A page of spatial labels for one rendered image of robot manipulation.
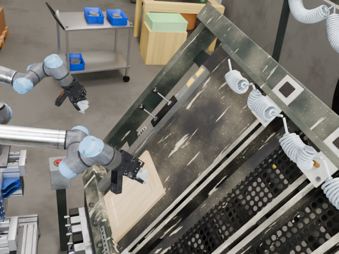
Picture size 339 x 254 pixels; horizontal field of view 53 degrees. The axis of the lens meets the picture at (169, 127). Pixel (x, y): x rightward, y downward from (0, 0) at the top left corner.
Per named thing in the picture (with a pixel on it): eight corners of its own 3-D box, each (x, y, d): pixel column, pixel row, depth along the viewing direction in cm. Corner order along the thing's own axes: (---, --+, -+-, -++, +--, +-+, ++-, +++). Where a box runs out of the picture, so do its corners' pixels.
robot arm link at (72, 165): (74, 163, 132) (96, 149, 129) (71, 184, 123) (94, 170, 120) (59, 151, 127) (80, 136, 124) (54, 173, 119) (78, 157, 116)
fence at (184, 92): (103, 185, 209) (97, 183, 206) (207, 68, 178) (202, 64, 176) (104, 191, 205) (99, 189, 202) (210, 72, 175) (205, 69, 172)
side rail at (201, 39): (103, 160, 230) (90, 155, 223) (213, 32, 195) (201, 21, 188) (105, 166, 226) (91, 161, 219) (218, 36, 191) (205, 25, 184)
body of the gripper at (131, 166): (146, 164, 134) (127, 151, 125) (135, 183, 132) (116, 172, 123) (133, 157, 139) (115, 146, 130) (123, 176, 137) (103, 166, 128)
